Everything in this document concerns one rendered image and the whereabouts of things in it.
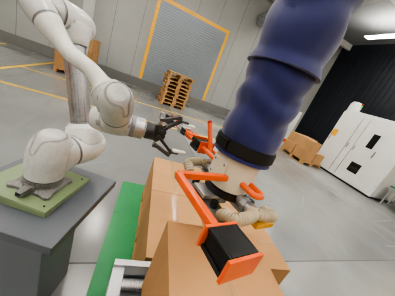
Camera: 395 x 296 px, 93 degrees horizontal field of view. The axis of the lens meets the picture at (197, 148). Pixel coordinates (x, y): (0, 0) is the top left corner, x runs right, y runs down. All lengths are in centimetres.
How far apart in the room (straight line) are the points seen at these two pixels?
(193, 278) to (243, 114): 52
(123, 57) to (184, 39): 301
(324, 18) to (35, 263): 146
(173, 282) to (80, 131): 81
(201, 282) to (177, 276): 7
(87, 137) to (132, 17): 946
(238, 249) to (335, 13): 60
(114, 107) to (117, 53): 974
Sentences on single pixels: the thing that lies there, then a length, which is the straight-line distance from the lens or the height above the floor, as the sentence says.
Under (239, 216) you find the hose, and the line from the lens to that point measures 61.
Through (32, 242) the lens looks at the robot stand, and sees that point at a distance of 97.
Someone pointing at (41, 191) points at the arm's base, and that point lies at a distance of 109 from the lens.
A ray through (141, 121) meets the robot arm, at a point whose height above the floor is 125.
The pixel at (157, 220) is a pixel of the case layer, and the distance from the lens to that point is 139.
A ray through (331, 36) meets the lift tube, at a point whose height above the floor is 170.
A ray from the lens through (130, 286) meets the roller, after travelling 111.
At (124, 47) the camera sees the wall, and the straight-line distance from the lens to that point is 1032.
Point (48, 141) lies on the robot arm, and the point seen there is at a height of 104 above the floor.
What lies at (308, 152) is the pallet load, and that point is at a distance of 785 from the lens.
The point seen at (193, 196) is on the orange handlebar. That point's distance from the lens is 48.
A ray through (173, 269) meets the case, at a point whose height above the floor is 95.
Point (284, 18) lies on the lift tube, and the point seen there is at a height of 170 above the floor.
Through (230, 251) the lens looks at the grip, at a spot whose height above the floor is 125.
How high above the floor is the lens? 149
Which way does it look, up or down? 19 degrees down
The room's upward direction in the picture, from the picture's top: 22 degrees clockwise
